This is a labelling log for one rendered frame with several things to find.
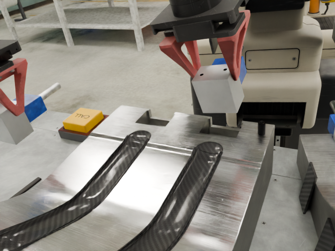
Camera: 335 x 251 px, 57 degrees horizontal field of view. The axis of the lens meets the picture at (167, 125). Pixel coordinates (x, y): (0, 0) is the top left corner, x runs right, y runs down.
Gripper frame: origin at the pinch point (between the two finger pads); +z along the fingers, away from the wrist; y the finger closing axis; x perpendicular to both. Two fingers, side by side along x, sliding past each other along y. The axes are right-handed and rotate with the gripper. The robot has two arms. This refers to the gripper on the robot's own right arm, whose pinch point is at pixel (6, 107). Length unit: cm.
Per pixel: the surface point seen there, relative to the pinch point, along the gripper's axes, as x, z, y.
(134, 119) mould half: 9.8, 6.5, 14.9
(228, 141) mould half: 8.2, 6.5, 30.9
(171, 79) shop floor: 193, 102, -84
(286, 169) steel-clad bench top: 14.7, 15.9, 37.7
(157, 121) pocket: 12.8, 8.7, 17.2
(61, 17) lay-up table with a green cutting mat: 262, 67, -263
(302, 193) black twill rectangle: 8.6, 13.9, 40.7
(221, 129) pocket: 12.9, 8.5, 28.3
